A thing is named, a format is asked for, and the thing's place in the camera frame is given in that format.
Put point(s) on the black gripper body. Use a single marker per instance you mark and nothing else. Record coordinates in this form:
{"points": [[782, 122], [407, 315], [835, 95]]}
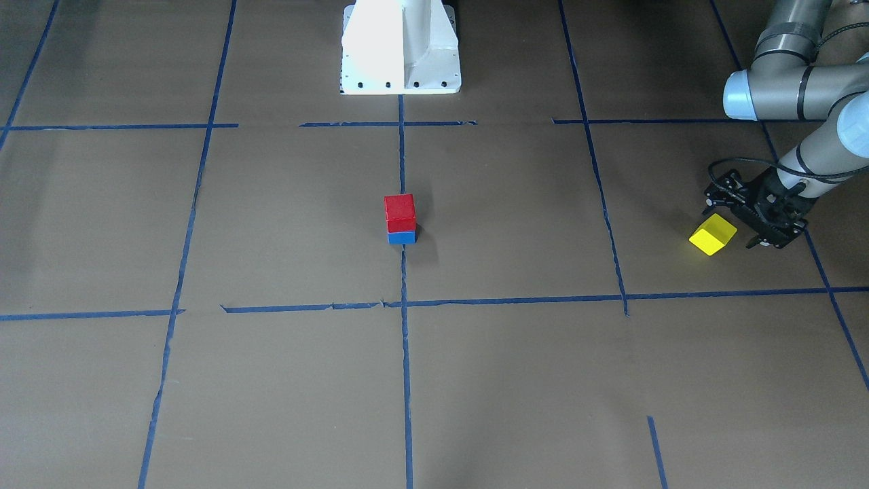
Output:
{"points": [[758, 196]]}

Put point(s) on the yellow wooden block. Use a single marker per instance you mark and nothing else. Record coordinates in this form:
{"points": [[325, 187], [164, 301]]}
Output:
{"points": [[713, 234]]}

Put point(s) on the blue wooden block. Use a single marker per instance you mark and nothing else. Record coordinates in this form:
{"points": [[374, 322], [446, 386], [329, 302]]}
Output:
{"points": [[402, 238]]}

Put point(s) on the red wooden block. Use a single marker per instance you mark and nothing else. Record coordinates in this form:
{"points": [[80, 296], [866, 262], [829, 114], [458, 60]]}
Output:
{"points": [[400, 213]]}

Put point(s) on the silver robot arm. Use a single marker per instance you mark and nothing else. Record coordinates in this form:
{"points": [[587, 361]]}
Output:
{"points": [[783, 83]]}

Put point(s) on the white mount base plate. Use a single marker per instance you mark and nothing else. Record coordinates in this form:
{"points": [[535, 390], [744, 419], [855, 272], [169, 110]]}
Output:
{"points": [[400, 48]]}

